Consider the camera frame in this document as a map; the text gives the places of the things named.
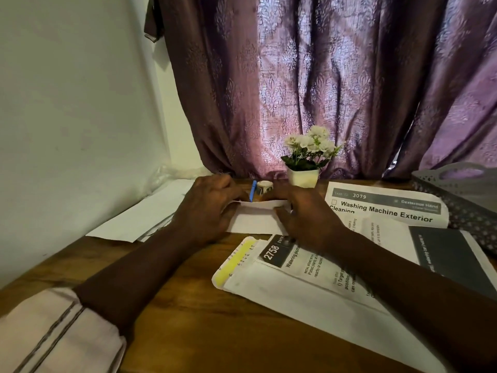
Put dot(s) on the person's right hand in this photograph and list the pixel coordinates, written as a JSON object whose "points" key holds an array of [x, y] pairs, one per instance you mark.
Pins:
{"points": [[310, 221]]}

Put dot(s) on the person's left fingers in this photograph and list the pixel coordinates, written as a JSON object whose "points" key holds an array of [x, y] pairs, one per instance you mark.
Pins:
{"points": [[233, 194]]}

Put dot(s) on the person's right forearm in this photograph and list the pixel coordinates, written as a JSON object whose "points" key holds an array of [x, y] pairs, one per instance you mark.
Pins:
{"points": [[419, 306]]}

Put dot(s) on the grey perforated plastic basket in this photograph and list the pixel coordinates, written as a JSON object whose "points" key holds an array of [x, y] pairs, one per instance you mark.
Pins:
{"points": [[462, 198]]}

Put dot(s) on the small white tape roll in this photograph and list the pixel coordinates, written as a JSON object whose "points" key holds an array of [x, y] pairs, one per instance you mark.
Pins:
{"points": [[265, 186]]}

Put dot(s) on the plain white paper sheets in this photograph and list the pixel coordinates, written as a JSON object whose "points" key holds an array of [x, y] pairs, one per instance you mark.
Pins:
{"points": [[143, 215]]}

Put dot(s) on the purple patterned curtain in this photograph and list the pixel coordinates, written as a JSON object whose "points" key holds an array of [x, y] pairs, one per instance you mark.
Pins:
{"points": [[310, 73]]}

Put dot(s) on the person's left forearm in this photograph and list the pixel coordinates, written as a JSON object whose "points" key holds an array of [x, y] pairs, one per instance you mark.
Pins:
{"points": [[132, 271]]}

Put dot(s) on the pale pink striped sleeve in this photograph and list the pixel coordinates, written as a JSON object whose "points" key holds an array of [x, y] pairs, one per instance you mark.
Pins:
{"points": [[54, 337]]}

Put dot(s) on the printed sheet with grey header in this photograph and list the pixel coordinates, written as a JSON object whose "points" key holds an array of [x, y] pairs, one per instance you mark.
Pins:
{"points": [[388, 213]]}

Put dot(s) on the white flowers in white pot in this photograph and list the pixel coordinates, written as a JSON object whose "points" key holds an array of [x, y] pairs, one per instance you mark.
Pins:
{"points": [[308, 151]]}

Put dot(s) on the person's right fingers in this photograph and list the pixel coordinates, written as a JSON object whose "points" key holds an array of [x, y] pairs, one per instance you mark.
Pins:
{"points": [[283, 194]]}

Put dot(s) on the blue pen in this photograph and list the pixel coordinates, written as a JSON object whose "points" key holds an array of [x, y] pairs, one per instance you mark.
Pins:
{"points": [[253, 190]]}

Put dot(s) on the dark grey printed sheet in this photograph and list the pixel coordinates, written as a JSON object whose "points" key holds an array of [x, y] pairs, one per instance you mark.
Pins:
{"points": [[454, 256]]}

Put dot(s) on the white envelope with yellow strip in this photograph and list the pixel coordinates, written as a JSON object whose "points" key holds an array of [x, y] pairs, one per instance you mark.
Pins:
{"points": [[303, 310]]}

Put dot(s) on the printed sheet with black label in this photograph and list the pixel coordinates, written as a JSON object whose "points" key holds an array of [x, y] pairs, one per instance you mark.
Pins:
{"points": [[310, 268]]}

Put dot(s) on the person's left hand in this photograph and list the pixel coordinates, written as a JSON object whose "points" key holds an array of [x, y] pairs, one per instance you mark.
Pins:
{"points": [[202, 209]]}

